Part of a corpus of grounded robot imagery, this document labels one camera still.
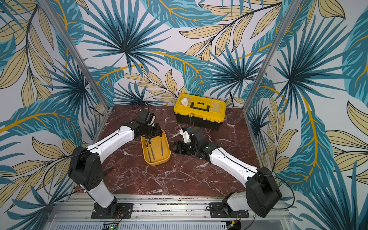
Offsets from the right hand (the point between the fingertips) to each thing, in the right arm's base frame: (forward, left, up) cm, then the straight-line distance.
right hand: (173, 148), depth 79 cm
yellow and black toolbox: (+27, -17, 0) cm, 32 cm away
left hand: (+11, +7, -2) cm, 14 cm away
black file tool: (+4, +7, -3) cm, 9 cm away
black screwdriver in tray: (+9, +18, -14) cm, 25 cm away
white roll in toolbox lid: (+31, -7, +6) cm, 32 cm away
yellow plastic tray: (+6, +12, -12) cm, 18 cm away
